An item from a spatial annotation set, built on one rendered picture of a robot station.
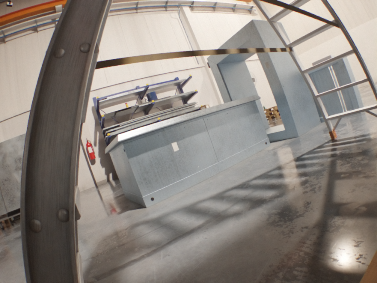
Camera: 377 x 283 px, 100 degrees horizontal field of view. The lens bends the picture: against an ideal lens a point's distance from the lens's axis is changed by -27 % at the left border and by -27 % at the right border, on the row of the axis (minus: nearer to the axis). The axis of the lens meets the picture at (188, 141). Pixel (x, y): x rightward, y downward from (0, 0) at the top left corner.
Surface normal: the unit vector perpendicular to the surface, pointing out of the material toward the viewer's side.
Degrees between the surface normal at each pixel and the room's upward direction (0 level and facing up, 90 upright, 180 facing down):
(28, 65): 90
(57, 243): 88
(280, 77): 90
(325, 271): 0
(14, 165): 78
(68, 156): 88
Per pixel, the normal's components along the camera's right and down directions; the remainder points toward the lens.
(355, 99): -0.84, 0.31
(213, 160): 0.47, -0.14
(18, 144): 0.39, -0.34
